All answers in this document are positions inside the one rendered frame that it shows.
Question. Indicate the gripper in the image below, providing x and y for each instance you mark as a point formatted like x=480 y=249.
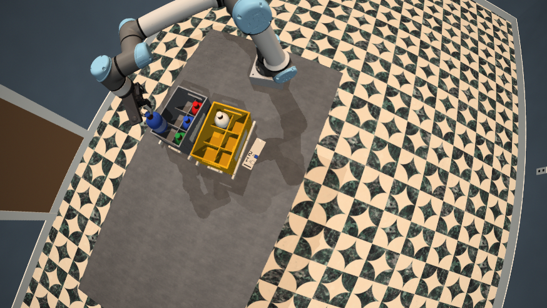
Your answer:
x=145 y=103

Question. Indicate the green bottle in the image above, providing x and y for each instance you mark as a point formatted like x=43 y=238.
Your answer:
x=179 y=137

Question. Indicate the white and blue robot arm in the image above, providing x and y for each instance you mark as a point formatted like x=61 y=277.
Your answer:
x=252 y=17

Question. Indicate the cream paper strip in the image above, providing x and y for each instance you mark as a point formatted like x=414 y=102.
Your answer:
x=253 y=153

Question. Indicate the blue bottle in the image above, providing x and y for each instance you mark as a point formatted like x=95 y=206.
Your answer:
x=156 y=122
x=187 y=120

